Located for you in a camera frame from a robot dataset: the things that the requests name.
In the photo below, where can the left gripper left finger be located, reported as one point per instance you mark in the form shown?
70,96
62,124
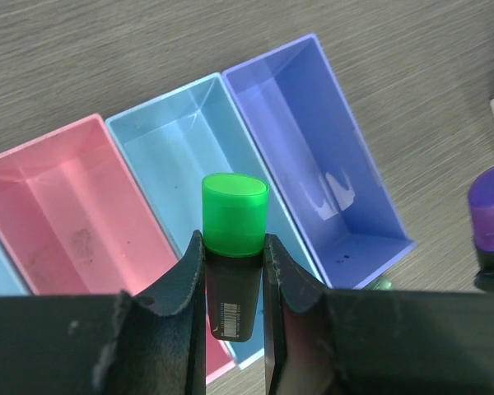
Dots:
150,343

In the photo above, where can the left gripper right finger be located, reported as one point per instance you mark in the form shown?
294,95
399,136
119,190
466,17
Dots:
335,341

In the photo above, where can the green capped black highlighter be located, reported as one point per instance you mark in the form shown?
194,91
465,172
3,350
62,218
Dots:
235,214

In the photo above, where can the purple capped black highlighter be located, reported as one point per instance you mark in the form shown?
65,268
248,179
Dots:
481,210

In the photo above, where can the purple plastic box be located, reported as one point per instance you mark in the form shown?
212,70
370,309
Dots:
313,147

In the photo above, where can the green utility knife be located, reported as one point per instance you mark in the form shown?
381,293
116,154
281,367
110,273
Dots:
380,283

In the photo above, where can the pink plastic box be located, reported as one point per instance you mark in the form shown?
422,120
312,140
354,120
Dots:
72,218

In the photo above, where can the light blue box middle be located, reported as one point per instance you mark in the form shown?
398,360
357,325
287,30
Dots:
172,141

